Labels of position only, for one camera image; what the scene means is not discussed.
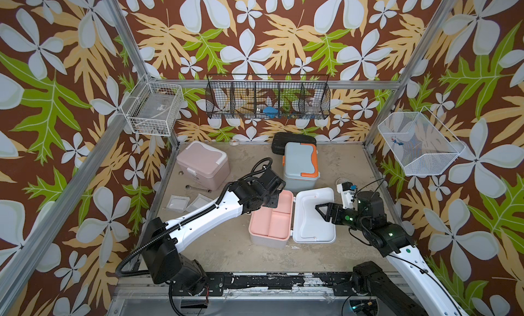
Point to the silver ratchet wrench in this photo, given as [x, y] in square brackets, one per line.
[189, 187]

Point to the black hard case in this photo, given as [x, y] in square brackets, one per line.
[280, 140]

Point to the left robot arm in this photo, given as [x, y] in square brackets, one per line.
[161, 255]

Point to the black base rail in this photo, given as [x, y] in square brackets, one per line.
[341, 283]

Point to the grey box orange handle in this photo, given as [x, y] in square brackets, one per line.
[300, 164]

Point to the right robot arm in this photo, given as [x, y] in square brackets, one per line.
[398, 247]

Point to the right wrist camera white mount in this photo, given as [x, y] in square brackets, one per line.
[348, 191]

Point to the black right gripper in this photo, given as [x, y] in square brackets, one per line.
[331, 207]

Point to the black wire basket rear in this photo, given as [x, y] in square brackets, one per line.
[295, 96]

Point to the blue item in black basket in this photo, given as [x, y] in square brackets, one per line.
[270, 112]

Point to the white wire basket left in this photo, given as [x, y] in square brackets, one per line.
[152, 108]

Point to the white mesh basket right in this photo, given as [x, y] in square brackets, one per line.
[420, 142]

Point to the pink medicine chest box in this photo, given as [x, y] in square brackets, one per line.
[204, 164]

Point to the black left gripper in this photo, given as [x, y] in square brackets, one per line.
[274, 199]

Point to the white and salmon first aid box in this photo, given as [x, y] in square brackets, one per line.
[296, 218]

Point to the white gauze packet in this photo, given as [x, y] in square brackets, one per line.
[178, 203]
[199, 202]

